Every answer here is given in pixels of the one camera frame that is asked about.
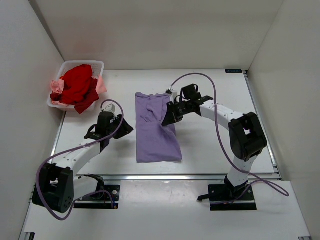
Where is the purple t-shirt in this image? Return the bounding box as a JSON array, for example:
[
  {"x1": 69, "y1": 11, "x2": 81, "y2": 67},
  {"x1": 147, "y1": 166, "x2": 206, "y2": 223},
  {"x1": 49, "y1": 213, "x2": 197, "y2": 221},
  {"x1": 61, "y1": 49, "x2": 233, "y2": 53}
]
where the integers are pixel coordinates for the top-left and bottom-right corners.
[{"x1": 135, "y1": 92, "x2": 183, "y2": 164}]

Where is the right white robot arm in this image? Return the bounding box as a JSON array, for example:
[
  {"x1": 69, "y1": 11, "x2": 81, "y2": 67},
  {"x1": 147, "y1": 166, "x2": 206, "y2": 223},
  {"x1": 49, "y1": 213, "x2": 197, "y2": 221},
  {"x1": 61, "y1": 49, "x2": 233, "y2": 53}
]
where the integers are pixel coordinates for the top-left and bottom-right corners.
[{"x1": 162, "y1": 84, "x2": 267, "y2": 194}]

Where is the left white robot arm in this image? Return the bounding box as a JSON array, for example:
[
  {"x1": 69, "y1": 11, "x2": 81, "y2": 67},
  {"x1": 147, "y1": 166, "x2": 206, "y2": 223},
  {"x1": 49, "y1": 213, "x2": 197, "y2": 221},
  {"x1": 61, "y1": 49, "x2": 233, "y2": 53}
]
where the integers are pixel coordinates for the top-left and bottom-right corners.
[{"x1": 31, "y1": 100, "x2": 134, "y2": 221}]

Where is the dark red t-shirt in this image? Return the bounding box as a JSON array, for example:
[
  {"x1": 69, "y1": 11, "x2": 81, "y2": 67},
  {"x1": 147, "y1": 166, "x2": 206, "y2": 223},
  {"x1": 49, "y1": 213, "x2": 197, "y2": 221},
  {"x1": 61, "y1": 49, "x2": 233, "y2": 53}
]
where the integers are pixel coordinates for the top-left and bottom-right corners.
[{"x1": 47, "y1": 77, "x2": 100, "y2": 114}]

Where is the white plastic basket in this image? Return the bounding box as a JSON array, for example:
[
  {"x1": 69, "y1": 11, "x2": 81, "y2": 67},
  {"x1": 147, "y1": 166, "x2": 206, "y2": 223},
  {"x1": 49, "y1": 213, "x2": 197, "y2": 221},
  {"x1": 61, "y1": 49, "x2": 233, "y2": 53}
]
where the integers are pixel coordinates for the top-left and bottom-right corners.
[{"x1": 47, "y1": 60, "x2": 105, "y2": 112}]

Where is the pink t-shirt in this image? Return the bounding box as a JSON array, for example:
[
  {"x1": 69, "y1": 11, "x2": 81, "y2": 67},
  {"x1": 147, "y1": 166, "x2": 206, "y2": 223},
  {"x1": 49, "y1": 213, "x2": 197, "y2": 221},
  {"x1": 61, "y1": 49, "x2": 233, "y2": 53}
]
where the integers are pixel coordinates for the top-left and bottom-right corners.
[{"x1": 50, "y1": 77, "x2": 107, "y2": 107}]

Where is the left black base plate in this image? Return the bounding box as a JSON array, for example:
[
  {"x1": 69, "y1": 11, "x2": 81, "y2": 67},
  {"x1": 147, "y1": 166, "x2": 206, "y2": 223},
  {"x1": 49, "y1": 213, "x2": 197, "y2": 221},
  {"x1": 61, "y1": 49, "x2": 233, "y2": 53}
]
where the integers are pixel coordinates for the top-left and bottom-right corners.
[{"x1": 74, "y1": 174, "x2": 121, "y2": 210}]

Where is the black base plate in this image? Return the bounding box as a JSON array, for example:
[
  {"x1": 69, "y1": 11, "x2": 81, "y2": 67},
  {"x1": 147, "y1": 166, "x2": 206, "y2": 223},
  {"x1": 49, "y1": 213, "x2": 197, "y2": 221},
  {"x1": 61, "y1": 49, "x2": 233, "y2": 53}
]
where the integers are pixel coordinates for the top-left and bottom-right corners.
[
  {"x1": 197, "y1": 184, "x2": 258, "y2": 211},
  {"x1": 74, "y1": 174, "x2": 121, "y2": 210}
]

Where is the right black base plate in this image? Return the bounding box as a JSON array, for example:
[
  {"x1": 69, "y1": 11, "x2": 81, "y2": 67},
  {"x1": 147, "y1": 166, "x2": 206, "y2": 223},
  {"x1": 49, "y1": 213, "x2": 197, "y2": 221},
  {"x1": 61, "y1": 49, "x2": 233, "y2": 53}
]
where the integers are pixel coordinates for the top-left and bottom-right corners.
[{"x1": 197, "y1": 184, "x2": 258, "y2": 211}]

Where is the aluminium rail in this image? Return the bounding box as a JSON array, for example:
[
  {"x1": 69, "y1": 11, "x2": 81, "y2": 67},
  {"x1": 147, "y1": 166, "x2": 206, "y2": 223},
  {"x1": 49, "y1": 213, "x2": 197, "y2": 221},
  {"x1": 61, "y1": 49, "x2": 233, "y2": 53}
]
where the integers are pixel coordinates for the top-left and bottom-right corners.
[{"x1": 44, "y1": 156, "x2": 283, "y2": 182}]

